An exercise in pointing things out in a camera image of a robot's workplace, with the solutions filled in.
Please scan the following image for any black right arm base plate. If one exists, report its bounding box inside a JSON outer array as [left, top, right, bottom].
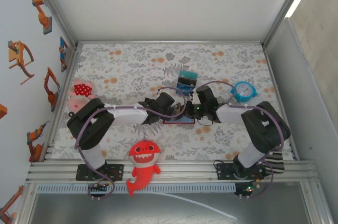
[[215, 162, 238, 181]]

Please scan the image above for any aluminium side rail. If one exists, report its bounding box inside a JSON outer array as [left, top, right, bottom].
[[262, 45, 299, 161], [39, 45, 84, 162]]

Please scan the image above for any small circuit board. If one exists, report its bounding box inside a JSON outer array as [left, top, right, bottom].
[[88, 182, 109, 196]]

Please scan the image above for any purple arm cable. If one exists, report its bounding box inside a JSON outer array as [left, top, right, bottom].
[[74, 86, 187, 201], [196, 81, 286, 200]]

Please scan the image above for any pink pig plush toy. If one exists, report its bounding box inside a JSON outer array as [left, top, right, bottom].
[[67, 79, 97, 118]]

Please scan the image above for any red shark plush toy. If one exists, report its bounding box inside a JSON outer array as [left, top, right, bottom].
[[126, 134, 162, 197]]

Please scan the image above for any thin aluminium frame rail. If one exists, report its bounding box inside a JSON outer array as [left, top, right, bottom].
[[75, 40, 266, 48]]

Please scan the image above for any black white striped pouch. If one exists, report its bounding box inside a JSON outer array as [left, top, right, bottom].
[[264, 151, 285, 174]]

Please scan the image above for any white slotted cable duct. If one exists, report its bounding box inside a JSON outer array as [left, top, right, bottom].
[[35, 183, 237, 194]]

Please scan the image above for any red card holder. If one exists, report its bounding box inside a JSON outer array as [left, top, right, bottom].
[[162, 102, 196, 126]]

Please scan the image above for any blue alarm clock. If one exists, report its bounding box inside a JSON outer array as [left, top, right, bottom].
[[230, 81, 258, 102]]

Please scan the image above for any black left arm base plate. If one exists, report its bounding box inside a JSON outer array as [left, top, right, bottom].
[[76, 163, 125, 182]]

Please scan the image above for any round circuit board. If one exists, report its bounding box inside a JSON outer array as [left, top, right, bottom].
[[234, 181, 261, 198]]

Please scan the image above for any wide aluminium frame rail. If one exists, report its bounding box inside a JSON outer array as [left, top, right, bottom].
[[25, 160, 319, 184]]

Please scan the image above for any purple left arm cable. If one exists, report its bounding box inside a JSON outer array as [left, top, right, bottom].
[[74, 86, 187, 201]]

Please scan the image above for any aluminium frame post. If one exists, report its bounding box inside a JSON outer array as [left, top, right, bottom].
[[260, 0, 314, 48], [27, 0, 79, 48]]

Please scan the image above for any floral table mat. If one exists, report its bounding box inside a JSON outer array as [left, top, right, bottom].
[[51, 43, 295, 161]]

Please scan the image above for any white plastic tube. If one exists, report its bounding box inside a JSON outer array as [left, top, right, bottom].
[[154, 191, 238, 221]]

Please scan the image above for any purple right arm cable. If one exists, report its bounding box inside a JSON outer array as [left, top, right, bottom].
[[196, 81, 286, 200]]

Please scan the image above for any blue orange machine sticker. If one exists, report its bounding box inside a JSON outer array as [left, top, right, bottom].
[[58, 36, 69, 73]]

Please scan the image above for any orange gripper claw sticker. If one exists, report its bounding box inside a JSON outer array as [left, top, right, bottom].
[[7, 40, 35, 86]]

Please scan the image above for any blue teal card box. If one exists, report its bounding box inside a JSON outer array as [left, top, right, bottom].
[[175, 69, 199, 97]]

